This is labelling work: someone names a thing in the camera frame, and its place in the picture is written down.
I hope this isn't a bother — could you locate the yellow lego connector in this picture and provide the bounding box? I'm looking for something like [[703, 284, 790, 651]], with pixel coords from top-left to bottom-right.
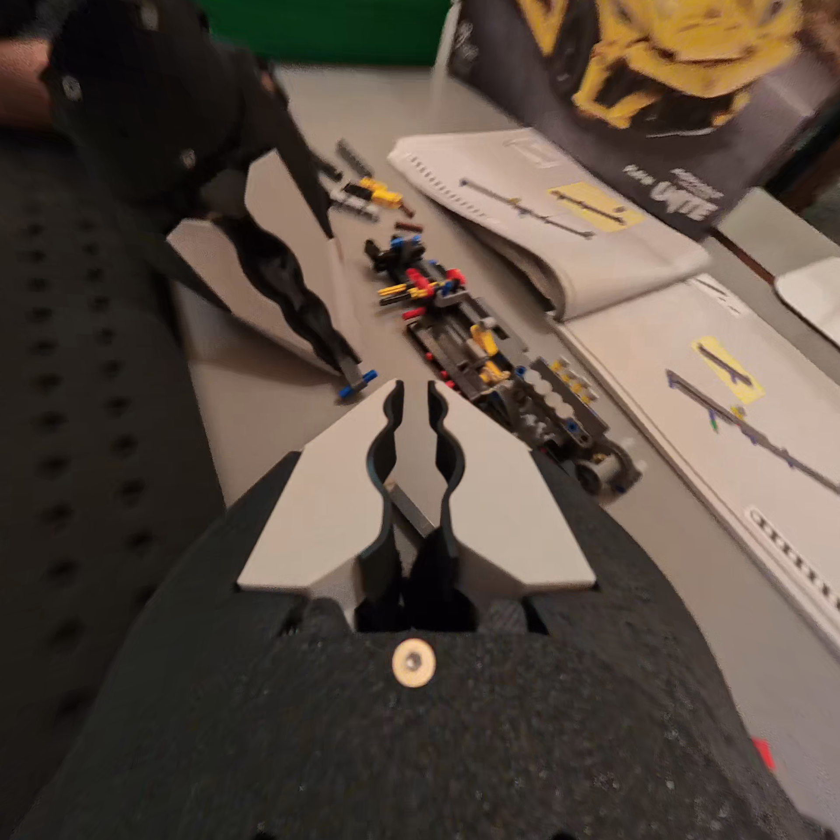
[[358, 176, 404, 211]]

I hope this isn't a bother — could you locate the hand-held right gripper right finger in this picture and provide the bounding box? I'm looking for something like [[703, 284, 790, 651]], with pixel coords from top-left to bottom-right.
[[427, 379, 598, 627]]

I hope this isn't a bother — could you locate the open instruction booklet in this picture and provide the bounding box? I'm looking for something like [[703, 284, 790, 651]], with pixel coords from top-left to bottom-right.
[[386, 128, 840, 657]]

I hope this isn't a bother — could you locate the lego set box yellow car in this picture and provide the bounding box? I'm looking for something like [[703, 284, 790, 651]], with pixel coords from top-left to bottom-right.
[[446, 0, 840, 238]]

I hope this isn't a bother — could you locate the black lego beam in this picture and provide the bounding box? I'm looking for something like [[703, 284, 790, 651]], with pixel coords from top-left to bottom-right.
[[335, 138, 376, 178]]

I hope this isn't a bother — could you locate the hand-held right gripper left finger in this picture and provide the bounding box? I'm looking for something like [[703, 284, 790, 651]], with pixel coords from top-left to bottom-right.
[[236, 379, 406, 631]]

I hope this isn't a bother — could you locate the black dimpled mat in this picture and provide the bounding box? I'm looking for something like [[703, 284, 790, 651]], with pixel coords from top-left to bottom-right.
[[0, 131, 227, 756]]

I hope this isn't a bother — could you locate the grey lego beam yellow piece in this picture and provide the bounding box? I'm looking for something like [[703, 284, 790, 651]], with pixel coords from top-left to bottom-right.
[[384, 481, 438, 538]]

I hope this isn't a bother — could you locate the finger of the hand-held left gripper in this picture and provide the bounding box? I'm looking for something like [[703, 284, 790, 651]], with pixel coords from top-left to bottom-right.
[[243, 148, 363, 371], [166, 218, 361, 382]]

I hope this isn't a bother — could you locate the person's left forearm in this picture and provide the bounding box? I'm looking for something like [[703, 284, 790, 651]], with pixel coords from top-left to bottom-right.
[[0, 38, 60, 130]]

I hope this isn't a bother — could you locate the green plastic bin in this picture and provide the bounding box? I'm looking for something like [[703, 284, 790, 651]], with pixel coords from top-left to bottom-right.
[[197, 0, 455, 68]]

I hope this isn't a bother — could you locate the light grey lego beam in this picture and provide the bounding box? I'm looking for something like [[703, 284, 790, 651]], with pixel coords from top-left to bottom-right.
[[330, 190, 383, 222]]

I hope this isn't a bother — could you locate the partly built lego chassis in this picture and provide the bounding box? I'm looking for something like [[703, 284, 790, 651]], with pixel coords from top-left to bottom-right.
[[364, 233, 645, 497]]

